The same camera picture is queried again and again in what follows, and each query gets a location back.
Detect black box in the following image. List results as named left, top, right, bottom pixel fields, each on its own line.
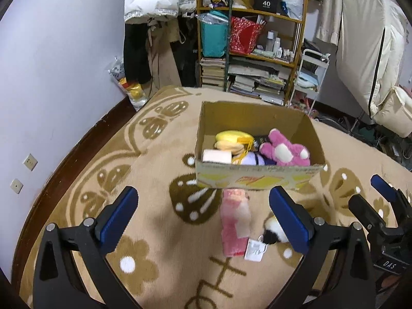
left=253, top=0, right=280, bottom=14

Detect teal bag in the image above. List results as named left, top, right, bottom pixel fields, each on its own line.
left=199, top=11, right=230, bottom=58

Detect stack of old books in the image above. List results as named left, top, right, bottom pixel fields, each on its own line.
left=200, top=57, right=227, bottom=88

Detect black and white plush toy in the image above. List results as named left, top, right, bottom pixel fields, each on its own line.
left=244, top=217, right=291, bottom=262

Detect green pole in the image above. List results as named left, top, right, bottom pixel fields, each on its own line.
left=223, top=0, right=234, bottom=92

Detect black hanging coat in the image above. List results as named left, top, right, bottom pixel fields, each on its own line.
left=123, top=22, right=152, bottom=84

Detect pink plush rabbit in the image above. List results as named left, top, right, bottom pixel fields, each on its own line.
left=259, top=128, right=311, bottom=167

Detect group of toiletry bottles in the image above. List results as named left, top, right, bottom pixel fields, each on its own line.
left=254, top=30, right=295, bottom=62

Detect white foam block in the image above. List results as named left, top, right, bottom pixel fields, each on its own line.
left=202, top=149, right=233, bottom=163

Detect plastic bag of toys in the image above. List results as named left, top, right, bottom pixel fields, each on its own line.
left=107, top=56, right=152, bottom=112

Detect white trolley cart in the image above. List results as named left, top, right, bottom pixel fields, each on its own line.
left=291, top=48, right=331, bottom=109

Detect cream cushion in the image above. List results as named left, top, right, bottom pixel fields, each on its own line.
left=373, top=85, right=412, bottom=138

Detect beige flower-print blanket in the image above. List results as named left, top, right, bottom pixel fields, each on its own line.
left=19, top=85, right=412, bottom=309

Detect black hanging garment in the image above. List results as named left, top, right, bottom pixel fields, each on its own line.
left=175, top=16, right=202, bottom=88

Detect wooden shelf rack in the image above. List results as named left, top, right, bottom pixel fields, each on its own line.
left=195, top=0, right=309, bottom=107

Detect pink fluffy cloth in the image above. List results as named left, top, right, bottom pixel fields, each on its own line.
left=220, top=188, right=252, bottom=258

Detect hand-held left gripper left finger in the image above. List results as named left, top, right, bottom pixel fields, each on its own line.
left=32, top=186, right=142, bottom=309

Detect pile of papers and books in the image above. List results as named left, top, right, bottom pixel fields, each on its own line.
left=227, top=56, right=292, bottom=105

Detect yellow plush toy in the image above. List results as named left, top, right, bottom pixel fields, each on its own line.
left=214, top=130, right=255, bottom=156

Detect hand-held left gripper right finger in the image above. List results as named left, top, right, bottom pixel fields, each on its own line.
left=269, top=186, right=377, bottom=309

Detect white hanging duvet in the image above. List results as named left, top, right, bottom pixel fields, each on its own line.
left=336, top=0, right=412, bottom=119

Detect lavender-haired plush doll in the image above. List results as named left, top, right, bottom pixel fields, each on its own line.
left=239, top=152, right=268, bottom=166

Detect red patterned bag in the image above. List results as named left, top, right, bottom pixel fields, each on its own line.
left=229, top=16, right=263, bottom=55

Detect beige hanging trousers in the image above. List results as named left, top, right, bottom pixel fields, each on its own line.
left=146, top=19, right=183, bottom=90

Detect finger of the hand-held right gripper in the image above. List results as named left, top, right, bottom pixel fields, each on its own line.
left=348, top=193, right=391, bottom=236
left=370, top=174, right=412, bottom=230

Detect printed cardboard box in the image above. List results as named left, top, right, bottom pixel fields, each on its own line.
left=194, top=100, right=327, bottom=191

